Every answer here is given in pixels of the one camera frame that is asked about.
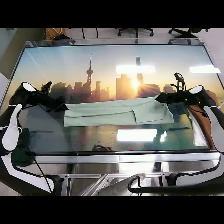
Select black office chair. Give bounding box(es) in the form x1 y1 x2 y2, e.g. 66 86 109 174
167 28 209 40

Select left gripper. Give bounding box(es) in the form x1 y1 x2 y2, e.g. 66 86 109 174
48 99 70 113

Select black cable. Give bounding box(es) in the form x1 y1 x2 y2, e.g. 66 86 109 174
29 150 54 194
127 175 201 197

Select brown garment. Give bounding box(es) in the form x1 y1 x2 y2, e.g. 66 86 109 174
187 103 215 150

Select pale green shirt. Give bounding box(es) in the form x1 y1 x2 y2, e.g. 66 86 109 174
63 96 175 128

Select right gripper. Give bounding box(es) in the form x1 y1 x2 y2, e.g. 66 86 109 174
154 92 175 104

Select silver frame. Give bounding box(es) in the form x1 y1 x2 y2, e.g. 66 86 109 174
31 151 224 197

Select dark green garment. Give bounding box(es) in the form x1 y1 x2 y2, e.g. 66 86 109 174
11 127 36 168

